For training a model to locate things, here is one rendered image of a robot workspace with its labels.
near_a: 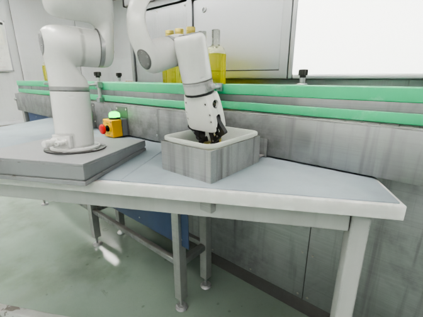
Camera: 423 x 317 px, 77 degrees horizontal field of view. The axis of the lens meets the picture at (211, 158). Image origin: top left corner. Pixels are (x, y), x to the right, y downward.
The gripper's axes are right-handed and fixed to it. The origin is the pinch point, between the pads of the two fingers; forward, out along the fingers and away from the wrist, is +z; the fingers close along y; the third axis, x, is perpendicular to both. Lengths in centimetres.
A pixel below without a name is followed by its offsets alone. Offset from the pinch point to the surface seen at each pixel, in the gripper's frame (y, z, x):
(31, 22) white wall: 615, -78, -172
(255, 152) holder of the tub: -9.2, 4.4, -8.4
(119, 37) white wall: 569, -20, -330
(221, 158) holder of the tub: -9.8, -1.7, 6.4
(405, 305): -50, 60, -25
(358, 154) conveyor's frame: -33.2, 4.2, -17.2
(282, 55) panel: -2.0, -15.7, -40.0
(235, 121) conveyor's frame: 3.6, 0.0, -16.9
